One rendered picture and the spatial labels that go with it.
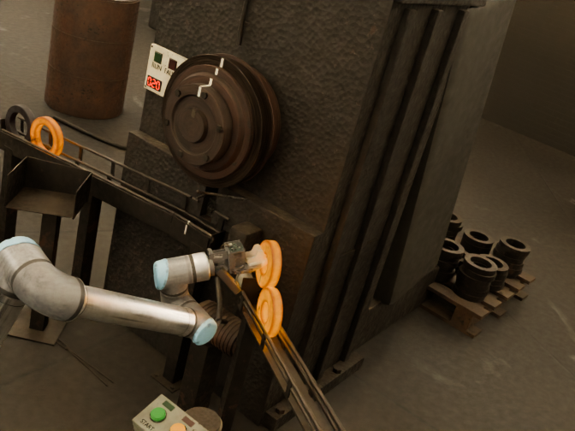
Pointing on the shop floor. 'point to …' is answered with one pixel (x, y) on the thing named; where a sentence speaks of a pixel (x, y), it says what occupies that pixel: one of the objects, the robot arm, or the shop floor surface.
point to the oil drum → (90, 56)
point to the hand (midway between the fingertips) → (269, 259)
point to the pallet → (477, 276)
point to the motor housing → (207, 360)
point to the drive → (439, 172)
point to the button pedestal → (142, 422)
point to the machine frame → (302, 165)
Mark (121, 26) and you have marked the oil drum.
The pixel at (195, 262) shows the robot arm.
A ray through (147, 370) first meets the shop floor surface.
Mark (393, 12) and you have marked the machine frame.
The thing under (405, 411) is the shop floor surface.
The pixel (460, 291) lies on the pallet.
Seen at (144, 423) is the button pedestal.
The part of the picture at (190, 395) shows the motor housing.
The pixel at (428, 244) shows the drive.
